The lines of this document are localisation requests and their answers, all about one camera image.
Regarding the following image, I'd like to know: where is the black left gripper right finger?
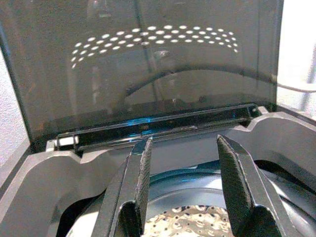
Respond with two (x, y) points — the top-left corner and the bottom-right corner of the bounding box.
(216, 134), (296, 237)

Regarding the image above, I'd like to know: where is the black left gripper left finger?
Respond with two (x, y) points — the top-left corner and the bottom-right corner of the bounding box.
(92, 136), (154, 237)

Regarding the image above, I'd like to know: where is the grey top-load washing machine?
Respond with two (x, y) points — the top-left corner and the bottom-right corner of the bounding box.
(0, 103), (316, 237)

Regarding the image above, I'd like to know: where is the stainless steel washer drum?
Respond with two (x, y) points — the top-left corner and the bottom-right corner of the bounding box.
(66, 160), (316, 237)

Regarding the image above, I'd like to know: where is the dark transparent washer lid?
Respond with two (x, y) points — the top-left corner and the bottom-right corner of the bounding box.
(0, 0), (284, 155)

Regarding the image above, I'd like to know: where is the grey wall cable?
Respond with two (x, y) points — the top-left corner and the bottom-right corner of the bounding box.
(276, 82), (316, 93)

